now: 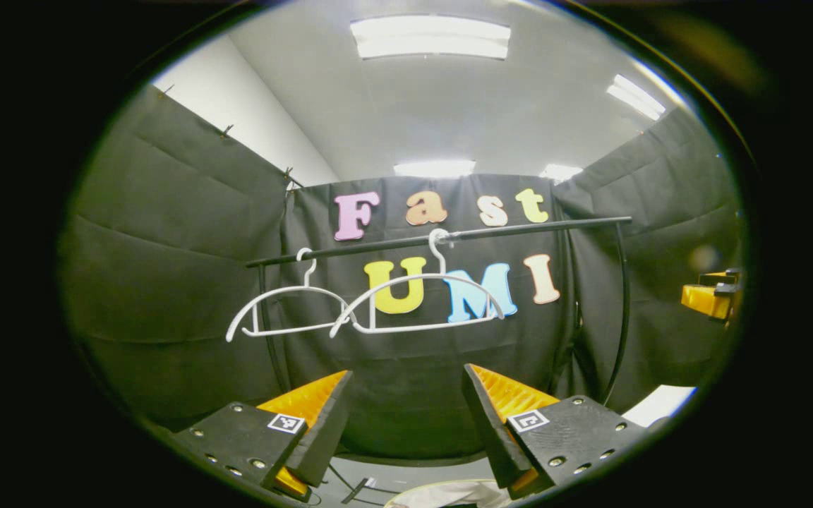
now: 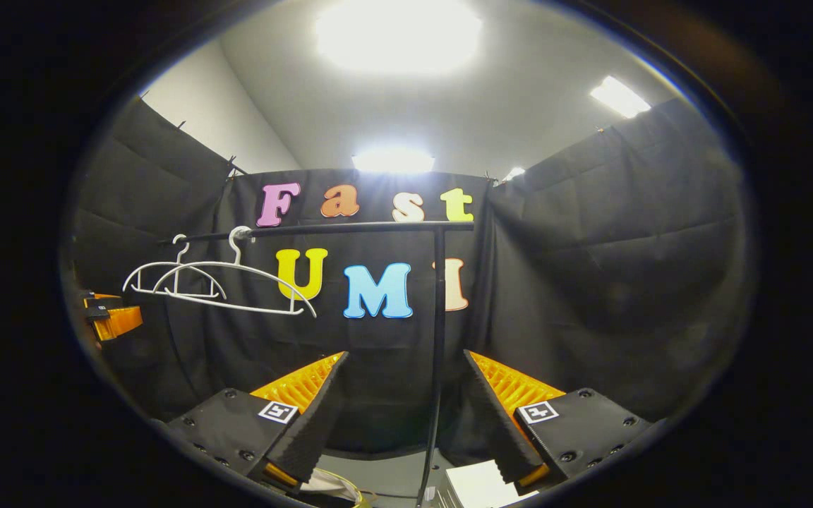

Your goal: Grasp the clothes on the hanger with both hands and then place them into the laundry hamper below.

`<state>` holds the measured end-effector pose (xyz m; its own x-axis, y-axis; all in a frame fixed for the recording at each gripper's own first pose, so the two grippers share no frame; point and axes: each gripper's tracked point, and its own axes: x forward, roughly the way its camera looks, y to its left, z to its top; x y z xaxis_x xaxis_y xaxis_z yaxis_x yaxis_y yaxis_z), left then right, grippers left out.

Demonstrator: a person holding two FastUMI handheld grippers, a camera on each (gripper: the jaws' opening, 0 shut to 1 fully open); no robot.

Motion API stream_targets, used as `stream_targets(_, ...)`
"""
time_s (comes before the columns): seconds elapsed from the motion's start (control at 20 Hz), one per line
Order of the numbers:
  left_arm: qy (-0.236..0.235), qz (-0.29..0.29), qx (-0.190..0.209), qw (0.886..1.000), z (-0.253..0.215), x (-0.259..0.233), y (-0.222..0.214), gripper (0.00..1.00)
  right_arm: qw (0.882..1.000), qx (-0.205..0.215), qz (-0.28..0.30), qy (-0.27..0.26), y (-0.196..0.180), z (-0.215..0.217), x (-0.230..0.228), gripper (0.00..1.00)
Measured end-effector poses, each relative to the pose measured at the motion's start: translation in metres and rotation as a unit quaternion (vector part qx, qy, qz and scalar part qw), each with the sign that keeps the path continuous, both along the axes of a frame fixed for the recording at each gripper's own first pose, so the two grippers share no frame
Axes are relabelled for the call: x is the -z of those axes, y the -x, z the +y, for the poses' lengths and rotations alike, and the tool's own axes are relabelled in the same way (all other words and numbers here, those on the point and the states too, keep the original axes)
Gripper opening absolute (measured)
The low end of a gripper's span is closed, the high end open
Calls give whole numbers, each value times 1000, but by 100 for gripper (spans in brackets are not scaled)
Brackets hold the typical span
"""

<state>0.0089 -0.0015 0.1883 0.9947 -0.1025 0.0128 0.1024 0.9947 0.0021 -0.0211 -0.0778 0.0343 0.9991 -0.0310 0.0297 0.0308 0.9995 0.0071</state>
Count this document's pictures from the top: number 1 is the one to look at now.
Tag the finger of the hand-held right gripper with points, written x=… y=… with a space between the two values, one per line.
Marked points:
x=703 y=300
x=724 y=277

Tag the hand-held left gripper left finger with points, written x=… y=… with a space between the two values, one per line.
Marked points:
x=325 y=437

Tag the large rectangular ceiling light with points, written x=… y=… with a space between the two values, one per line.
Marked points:
x=431 y=37

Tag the black metal clothes rack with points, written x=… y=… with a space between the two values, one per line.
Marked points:
x=540 y=226

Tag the white fabric laundry hamper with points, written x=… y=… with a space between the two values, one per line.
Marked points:
x=442 y=492

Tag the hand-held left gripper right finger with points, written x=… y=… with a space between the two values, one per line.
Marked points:
x=498 y=437

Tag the white plastic clothes hanger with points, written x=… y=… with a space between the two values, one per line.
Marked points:
x=440 y=264
x=310 y=271

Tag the black backdrop cloth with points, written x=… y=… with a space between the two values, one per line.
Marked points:
x=166 y=282

